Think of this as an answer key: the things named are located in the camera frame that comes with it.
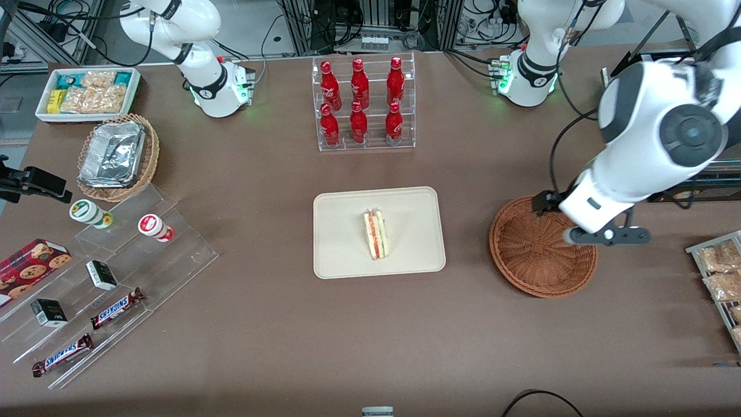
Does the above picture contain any plastic-wrapped triangle sandwich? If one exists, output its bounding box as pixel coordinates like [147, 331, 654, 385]
[363, 208, 390, 261]

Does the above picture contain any brown round wicker basket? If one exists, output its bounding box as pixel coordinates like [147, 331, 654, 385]
[489, 195, 598, 299]

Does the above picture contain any tray of packaged snacks right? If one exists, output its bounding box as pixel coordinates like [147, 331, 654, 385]
[685, 231, 741, 355]

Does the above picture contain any beige plastic tray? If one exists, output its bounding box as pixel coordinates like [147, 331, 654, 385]
[313, 186, 447, 280]

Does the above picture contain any light woven wicker basket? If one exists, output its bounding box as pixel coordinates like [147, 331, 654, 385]
[76, 113, 160, 203]

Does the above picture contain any aluminium foil tray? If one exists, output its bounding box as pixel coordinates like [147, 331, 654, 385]
[79, 120, 146, 189]

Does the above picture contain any clear acrylic bottle rack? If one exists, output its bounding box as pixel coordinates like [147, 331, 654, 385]
[311, 52, 416, 152]

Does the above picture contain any red cola bottle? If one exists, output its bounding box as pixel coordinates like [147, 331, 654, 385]
[350, 101, 368, 145]
[320, 103, 340, 148]
[320, 60, 343, 112]
[385, 101, 403, 145]
[387, 56, 405, 108]
[350, 58, 370, 109]

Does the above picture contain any clear acrylic stepped display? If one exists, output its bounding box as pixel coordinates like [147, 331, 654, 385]
[0, 184, 219, 390]

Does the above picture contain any red-lid white cup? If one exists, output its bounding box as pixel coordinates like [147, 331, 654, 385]
[137, 214, 175, 243]

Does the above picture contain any Snickers chocolate bar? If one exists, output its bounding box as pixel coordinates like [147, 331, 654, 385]
[31, 333, 94, 378]
[90, 287, 145, 331]

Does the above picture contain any small black box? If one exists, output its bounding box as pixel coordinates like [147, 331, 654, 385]
[30, 298, 69, 328]
[85, 259, 119, 291]

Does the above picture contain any green-lid white cup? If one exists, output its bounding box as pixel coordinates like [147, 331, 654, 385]
[69, 199, 113, 230]

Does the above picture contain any small clear cracker bag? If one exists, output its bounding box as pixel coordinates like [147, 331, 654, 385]
[80, 71, 118, 89]

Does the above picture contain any large clear cracker bag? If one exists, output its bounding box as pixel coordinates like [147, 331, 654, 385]
[60, 86, 129, 115]

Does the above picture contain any black mounted device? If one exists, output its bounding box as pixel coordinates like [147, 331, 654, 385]
[0, 155, 74, 204]

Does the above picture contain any white rectangular snack bin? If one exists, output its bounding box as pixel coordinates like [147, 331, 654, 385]
[35, 67, 142, 125]

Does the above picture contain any red cookie box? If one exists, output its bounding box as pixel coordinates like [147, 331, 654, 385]
[0, 238, 73, 309]

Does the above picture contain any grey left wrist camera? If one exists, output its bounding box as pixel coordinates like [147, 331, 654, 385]
[563, 226, 652, 247]

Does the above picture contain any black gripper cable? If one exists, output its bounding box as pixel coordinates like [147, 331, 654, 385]
[531, 107, 600, 216]

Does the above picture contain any black looped cable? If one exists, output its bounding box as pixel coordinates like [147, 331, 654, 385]
[501, 390, 584, 417]

